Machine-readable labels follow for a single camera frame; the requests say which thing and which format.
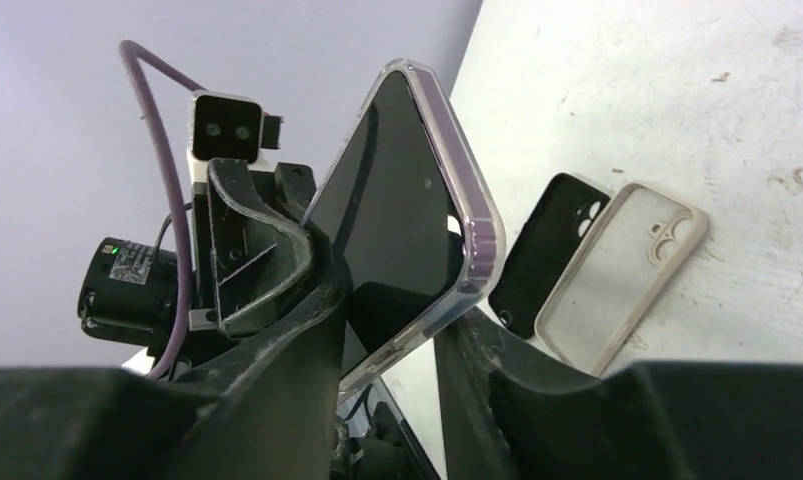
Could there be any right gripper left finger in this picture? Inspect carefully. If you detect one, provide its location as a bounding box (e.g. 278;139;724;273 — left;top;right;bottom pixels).
0;267;345;479

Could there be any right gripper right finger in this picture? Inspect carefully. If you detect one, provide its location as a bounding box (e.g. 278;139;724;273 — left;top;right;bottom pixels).
434;310;803;479

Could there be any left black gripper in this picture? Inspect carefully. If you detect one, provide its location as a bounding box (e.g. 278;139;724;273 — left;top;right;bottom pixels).
193;158;319;338

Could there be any phone pink case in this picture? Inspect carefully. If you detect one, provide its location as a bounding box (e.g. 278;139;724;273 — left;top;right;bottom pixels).
531;182;709;376
303;59;506;400

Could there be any black phone case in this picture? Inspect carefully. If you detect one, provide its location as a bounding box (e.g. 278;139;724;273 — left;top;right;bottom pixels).
489;173;610;340

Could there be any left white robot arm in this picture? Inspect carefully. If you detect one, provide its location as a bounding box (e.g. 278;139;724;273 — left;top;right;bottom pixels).
77;159;316;381

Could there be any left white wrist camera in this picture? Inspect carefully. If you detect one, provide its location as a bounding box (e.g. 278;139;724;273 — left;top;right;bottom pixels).
186;90;283;184

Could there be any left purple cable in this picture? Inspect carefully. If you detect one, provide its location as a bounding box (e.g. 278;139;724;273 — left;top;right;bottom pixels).
118;39;207;381

